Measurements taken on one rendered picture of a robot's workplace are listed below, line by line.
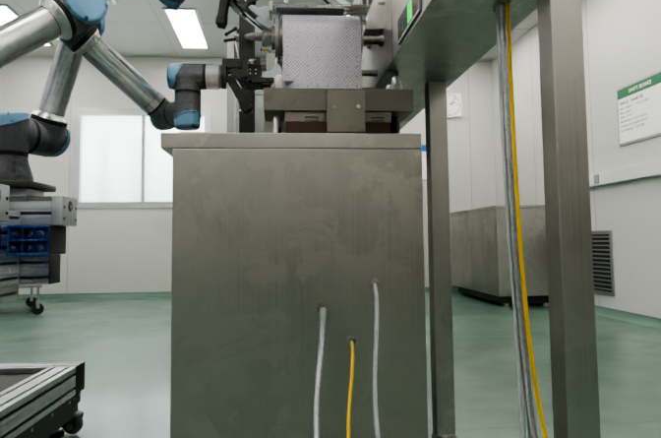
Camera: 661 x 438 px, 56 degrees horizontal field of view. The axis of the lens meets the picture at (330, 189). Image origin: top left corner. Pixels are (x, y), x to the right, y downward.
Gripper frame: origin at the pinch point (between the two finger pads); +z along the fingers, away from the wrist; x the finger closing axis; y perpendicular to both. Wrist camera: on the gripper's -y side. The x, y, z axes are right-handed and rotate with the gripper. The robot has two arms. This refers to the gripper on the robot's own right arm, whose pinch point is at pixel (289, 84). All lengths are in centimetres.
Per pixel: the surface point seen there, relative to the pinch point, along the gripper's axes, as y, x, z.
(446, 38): 5.1, -29.0, 39.4
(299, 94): -7.8, -20.0, 2.1
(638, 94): 57, 247, 261
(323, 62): 6.7, -0.3, 10.0
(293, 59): 7.5, -0.3, 1.2
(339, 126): -16.5, -22.0, 12.5
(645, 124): 34, 241, 261
